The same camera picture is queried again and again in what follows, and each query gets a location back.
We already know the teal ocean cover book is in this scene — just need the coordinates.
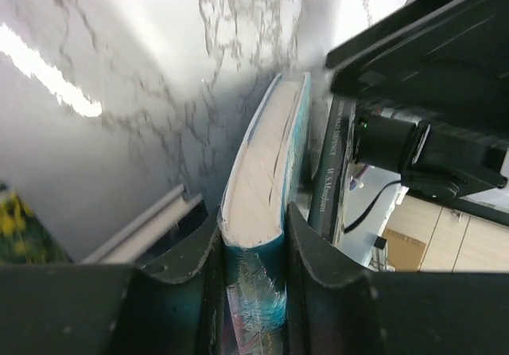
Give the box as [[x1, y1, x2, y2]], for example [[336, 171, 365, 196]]
[[218, 72, 311, 354]]

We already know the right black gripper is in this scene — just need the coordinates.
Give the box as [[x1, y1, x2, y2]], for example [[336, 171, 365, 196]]
[[326, 0, 508, 103]]

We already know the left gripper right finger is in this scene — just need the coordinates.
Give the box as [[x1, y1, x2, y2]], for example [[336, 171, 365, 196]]
[[286, 204, 508, 354]]

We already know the aluminium mounting rail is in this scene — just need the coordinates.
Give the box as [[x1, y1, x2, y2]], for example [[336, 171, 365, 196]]
[[81, 184, 203, 264]]

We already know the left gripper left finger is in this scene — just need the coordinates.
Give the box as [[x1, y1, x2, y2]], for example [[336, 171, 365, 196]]
[[1, 212, 225, 354]]

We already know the black moon sixpence book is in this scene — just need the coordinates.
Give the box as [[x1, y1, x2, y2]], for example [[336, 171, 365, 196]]
[[308, 96, 356, 246]]

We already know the green forest cover book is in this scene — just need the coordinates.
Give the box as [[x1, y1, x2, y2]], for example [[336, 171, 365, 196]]
[[0, 182, 72, 265]]

